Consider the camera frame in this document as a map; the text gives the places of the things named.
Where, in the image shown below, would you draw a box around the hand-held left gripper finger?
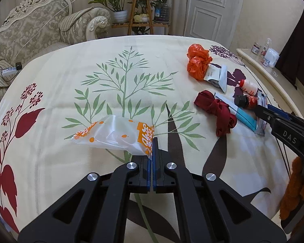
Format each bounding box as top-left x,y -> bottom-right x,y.
153,137 -> 287,243
18,154 -> 153,243

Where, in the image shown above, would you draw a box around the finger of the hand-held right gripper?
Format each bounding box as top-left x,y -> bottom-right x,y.
254,105 -> 278,130
267,104 -> 298,122

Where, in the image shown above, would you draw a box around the silver snack wrapper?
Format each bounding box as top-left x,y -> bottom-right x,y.
254,91 -> 269,135

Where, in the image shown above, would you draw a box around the long white and teal box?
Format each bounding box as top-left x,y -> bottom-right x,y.
215,93 -> 258,132

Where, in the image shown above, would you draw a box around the dark bottle with red label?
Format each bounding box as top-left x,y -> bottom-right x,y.
234,95 -> 258,110

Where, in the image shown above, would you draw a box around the clear orange-printed plastic bag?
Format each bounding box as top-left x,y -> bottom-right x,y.
70,115 -> 155,160

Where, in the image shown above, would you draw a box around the small white bottle red cap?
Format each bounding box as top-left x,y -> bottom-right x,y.
239,79 -> 258,95

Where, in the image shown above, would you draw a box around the cream side cabinet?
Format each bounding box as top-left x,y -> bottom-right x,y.
236,48 -> 304,118

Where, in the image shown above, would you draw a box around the crumpled dark red bag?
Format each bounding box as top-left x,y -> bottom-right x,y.
194,90 -> 238,137

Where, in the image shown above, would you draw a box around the white tissue container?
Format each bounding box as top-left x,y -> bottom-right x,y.
263,47 -> 280,68

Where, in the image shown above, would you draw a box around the dark curtain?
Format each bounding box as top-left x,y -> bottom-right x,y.
276,4 -> 304,90

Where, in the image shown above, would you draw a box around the clear spray bottle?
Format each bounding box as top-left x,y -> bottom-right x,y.
260,38 -> 272,56

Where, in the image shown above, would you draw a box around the white labelled paper packet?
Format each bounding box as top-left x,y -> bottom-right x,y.
204,64 -> 221,82

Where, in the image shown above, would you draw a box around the crumpled orange plastic bag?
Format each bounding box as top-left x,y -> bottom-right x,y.
187,44 -> 213,81

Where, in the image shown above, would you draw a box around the white panelled door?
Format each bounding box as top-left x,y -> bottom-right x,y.
183,0 -> 247,46

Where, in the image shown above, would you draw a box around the green plant in dark pot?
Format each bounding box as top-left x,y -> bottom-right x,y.
152,0 -> 186,23

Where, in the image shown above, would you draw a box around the small bowl with yellow plant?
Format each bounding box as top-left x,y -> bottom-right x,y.
133,12 -> 150,23

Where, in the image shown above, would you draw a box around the wooden plant stand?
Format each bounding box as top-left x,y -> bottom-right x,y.
111,0 -> 172,36

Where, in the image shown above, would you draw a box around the white power strip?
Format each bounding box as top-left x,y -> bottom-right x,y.
1,62 -> 23,76

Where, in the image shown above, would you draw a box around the green plant in white pot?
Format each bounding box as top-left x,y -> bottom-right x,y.
91,0 -> 129,24

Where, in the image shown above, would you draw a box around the ornate cream sofa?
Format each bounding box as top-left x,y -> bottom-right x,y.
0,0 -> 112,122

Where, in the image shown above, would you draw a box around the black power cable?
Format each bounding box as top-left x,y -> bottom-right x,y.
0,66 -> 17,83

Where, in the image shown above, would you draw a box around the thin white cord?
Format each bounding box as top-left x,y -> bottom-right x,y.
15,0 -> 109,62

